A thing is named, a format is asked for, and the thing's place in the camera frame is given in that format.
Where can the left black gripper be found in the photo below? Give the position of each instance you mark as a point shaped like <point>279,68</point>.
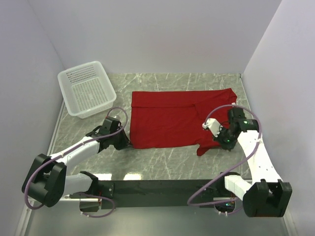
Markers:
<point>125,140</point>

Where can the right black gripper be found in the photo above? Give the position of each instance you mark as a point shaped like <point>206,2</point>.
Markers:
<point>225,146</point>

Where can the red t shirt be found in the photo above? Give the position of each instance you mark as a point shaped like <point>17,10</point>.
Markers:
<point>171,119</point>

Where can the white plastic perforated basket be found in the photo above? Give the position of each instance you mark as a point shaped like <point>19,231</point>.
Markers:
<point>86,89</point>

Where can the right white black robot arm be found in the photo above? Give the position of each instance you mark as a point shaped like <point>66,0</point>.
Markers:
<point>267,195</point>

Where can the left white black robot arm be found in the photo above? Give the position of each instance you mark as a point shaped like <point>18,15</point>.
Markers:
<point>48,181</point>

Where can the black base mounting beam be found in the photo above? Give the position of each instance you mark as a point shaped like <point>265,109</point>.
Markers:
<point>149,193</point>

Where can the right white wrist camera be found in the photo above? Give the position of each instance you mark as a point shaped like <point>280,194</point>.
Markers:
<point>213,125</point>

